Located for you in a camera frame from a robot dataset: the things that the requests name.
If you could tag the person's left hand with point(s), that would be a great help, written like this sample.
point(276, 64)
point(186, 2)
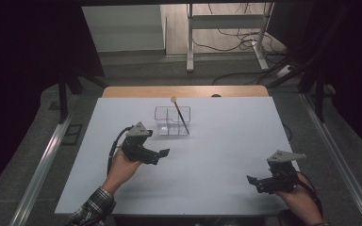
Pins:
point(121, 171)

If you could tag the wooden table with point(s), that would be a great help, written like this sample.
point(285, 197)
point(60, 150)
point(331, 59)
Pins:
point(185, 91)

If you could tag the metal floor rail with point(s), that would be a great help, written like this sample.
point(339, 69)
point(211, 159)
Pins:
point(342, 157)
point(41, 172)

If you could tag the person's right hand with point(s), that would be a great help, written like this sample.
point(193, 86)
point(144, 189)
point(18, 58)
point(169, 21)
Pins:
point(300, 202)

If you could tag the black curtain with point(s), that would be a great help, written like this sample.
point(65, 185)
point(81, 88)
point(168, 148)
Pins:
point(352, 62)
point(22, 62)

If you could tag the clear plastic organizer box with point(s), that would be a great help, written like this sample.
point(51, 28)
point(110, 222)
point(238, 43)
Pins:
point(165, 115)

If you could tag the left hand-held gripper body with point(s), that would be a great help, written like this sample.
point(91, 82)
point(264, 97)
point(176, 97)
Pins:
point(135, 145)

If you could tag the white power strip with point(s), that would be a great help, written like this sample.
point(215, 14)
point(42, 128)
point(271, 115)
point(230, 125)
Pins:
point(285, 71)

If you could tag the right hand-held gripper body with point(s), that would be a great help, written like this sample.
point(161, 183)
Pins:
point(282, 174)

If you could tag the black stand legs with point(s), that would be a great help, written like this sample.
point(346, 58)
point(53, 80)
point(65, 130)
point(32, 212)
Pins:
point(63, 97)
point(320, 100)

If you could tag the white metal desk frame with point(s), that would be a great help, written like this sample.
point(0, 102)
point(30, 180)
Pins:
point(190, 37)

